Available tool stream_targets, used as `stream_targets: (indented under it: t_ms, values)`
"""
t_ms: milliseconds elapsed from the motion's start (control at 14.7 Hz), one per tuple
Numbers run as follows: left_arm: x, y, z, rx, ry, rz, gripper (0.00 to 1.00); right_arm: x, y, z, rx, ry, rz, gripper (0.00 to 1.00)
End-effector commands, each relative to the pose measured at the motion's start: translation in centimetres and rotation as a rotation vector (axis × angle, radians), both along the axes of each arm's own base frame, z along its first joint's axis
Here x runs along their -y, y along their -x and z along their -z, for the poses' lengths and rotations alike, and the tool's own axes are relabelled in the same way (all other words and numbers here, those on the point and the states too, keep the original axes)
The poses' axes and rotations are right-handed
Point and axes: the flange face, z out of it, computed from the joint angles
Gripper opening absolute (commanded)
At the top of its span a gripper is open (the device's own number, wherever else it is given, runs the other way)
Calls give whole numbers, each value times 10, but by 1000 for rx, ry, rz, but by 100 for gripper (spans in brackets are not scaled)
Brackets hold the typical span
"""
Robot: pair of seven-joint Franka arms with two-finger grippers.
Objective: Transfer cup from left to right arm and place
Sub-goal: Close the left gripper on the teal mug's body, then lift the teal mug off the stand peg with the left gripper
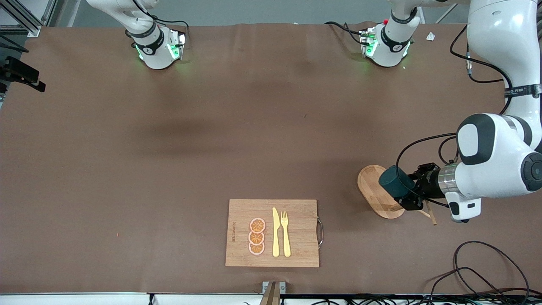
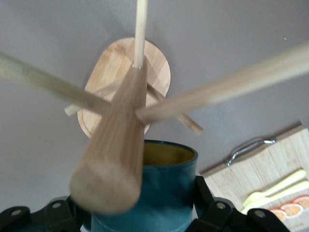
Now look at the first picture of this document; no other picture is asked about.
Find teal ribbed cup with handle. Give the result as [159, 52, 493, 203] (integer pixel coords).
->
[378, 165, 415, 199]

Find wooden mug tree stand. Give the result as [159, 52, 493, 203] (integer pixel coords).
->
[357, 164, 437, 226]

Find wooden cutting board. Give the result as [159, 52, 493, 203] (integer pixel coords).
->
[225, 199, 324, 268]

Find yellow plastic fork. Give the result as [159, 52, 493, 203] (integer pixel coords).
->
[281, 211, 292, 258]

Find yellow plastic knife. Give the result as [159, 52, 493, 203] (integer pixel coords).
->
[272, 207, 280, 258]

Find aluminium frame profile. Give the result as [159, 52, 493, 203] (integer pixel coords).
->
[0, 0, 43, 38]

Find black loose cable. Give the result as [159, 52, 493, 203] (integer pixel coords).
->
[423, 241, 531, 297]

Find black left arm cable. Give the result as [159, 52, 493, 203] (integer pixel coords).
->
[396, 25, 515, 209]

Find black base cable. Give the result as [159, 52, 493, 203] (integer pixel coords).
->
[324, 20, 365, 45]
[150, 16, 190, 48]

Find small metal bracket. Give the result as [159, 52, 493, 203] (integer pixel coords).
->
[262, 281, 286, 295]

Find brown wooden post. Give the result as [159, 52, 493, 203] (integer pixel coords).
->
[259, 282, 281, 305]

